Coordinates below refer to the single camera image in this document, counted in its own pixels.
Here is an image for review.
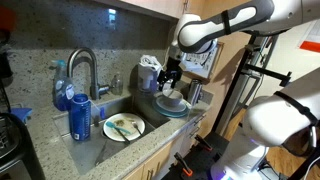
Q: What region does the blue plastic item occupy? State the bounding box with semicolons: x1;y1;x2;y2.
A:
9;107;34;125

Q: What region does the grey bowl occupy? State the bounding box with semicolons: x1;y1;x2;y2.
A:
161;89;185;108

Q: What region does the dark metal faucet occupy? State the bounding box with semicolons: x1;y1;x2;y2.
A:
66;47;111;101

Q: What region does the black handled knife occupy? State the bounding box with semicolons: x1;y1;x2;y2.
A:
113;126;132;145

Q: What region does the black metal stand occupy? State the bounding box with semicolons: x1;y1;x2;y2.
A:
211;33;293;134

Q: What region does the stacked plates and bowl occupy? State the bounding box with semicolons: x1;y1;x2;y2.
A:
152;96;191;119

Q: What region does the teal spatula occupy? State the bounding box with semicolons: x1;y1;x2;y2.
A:
105;121;132;136

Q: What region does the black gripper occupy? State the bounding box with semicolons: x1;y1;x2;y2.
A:
157;57;184;93

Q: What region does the red object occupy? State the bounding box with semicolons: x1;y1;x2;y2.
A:
0;6;16;33

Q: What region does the black orange clamp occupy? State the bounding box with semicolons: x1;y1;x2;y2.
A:
194;134;214;152
173;152;194;177

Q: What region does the white crumpled cloth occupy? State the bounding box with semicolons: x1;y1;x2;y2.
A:
139;54;163;72

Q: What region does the small white plate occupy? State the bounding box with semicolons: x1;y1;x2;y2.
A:
155;95;188;114

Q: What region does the wooden upper cabinet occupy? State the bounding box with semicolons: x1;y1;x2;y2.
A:
93;0;206;26

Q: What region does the blue water bottle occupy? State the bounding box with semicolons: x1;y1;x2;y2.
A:
68;93;93;142

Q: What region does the large white dirty plate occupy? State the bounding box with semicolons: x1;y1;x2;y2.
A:
102;112;147;143

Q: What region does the blue spray bottle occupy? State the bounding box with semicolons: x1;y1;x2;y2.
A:
51;59;75;112

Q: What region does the wooden lower cabinet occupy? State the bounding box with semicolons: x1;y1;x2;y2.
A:
121;111;210;180

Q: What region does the metal fork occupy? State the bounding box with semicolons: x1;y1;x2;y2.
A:
131;120;145;137

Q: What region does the wooden cabinet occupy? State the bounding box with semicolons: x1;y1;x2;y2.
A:
121;111;210;180
93;0;206;26

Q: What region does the stainless steel sink basin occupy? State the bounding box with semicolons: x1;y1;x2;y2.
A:
53;94;172;176

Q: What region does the steel tumbler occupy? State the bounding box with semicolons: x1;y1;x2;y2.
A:
187;78;204;106

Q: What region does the white water filter pitcher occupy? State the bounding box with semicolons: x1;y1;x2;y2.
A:
137;63;160;95

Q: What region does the black countertop appliance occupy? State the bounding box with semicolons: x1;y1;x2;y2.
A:
0;112;46;180

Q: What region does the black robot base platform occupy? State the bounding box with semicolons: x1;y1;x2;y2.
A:
161;131;232;180

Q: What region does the white red wall poster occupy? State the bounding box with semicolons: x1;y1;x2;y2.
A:
298;19;320;54

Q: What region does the wood framed text sign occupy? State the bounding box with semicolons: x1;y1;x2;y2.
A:
181;41;225;85

